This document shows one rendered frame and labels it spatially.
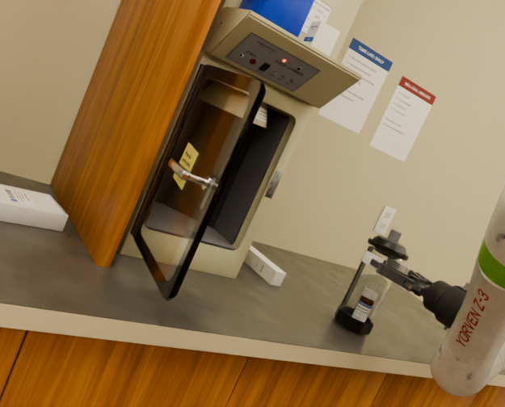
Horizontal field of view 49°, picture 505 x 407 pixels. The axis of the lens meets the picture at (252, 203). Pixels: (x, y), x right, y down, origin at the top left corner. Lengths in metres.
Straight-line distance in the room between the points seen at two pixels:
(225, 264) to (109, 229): 0.36
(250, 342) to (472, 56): 1.60
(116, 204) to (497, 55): 1.77
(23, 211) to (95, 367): 0.36
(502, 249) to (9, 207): 0.89
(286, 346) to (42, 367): 0.47
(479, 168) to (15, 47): 1.90
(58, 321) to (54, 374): 0.12
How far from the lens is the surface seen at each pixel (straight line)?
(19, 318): 0.91
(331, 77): 1.24
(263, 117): 1.31
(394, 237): 1.42
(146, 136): 1.08
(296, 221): 2.00
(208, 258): 1.33
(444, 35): 2.23
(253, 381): 1.22
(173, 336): 1.01
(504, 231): 0.86
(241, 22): 1.10
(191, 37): 1.07
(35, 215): 1.21
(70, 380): 1.04
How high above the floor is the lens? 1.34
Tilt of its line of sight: 9 degrees down
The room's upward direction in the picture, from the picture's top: 24 degrees clockwise
